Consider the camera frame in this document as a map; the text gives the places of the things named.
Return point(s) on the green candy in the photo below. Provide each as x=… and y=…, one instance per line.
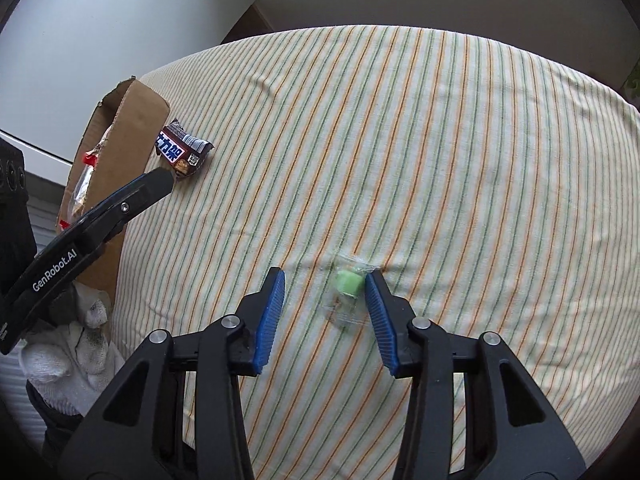
x=346, y=285

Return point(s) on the striped tablecloth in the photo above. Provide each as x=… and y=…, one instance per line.
x=400, y=150

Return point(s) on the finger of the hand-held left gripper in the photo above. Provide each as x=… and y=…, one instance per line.
x=132, y=200

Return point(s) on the person's left hand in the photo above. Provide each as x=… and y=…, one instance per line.
x=75, y=360

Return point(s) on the cardboard box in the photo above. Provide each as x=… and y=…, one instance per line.
x=125, y=160

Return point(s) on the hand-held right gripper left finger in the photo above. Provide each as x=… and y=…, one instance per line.
x=267, y=320

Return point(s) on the red-ended clear stick packet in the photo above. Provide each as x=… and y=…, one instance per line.
x=80, y=190

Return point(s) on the dark chocolate bar packet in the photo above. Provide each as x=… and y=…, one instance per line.
x=181, y=152

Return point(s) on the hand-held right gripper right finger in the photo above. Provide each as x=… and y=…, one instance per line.
x=382, y=325

